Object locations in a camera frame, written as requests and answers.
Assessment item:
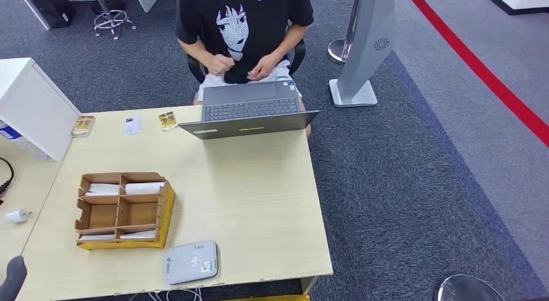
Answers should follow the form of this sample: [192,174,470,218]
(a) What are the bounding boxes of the grey kiosk stand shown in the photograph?
[329,0,396,109]

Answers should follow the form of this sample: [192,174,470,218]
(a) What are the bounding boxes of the white ID card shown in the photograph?
[124,115,142,136]

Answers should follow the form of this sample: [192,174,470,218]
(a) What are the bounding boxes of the white cabinet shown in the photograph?
[0,57,82,162]

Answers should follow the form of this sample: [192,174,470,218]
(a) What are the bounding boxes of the red floor tape line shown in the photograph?
[403,0,549,148]

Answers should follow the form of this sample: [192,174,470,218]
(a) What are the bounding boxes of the dark grey laptop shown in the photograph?
[178,81,320,140]

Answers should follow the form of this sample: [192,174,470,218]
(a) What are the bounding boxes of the person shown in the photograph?
[175,0,315,139]

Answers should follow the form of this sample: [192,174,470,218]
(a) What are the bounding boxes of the white cables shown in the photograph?
[146,287,203,301]

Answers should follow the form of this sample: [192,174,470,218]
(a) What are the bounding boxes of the person's right hand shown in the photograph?
[207,53,236,76]

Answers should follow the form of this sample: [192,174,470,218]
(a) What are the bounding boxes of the chrome dome base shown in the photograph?
[435,274,507,301]

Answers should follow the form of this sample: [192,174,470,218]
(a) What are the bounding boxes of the chrome stool base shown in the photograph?
[89,0,138,41]

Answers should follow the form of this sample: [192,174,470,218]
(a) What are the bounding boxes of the person's left hand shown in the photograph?
[247,54,280,82]

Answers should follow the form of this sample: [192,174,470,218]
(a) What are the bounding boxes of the chrome stanchion post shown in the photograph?
[328,0,365,66]

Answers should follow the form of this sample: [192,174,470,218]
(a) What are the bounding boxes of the black bag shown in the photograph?
[28,0,77,30]

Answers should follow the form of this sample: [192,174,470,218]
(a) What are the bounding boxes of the white charger plug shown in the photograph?
[5,208,34,224]

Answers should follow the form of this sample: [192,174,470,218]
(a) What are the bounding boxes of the gold room key card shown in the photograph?
[158,111,179,133]

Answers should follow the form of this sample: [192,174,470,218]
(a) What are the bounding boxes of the grey card reader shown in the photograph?
[165,240,220,285]

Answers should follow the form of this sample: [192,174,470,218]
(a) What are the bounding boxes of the clear water bottle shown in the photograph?
[0,118,50,161]

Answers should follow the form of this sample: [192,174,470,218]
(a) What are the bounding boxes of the brown cardboard divider box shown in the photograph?
[74,172,176,251]

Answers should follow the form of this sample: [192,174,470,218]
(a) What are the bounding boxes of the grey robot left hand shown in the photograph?
[0,255,28,301]

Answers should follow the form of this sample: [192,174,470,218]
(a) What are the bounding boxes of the black cable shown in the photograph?
[0,156,17,206]

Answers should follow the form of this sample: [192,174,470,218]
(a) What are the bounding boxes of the gold card pack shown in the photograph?
[71,115,96,139]

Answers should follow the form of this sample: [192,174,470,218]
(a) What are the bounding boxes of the black office chair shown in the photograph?
[186,38,307,85]

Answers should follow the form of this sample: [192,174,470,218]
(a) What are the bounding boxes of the yellow box edge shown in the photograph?
[223,294,311,301]

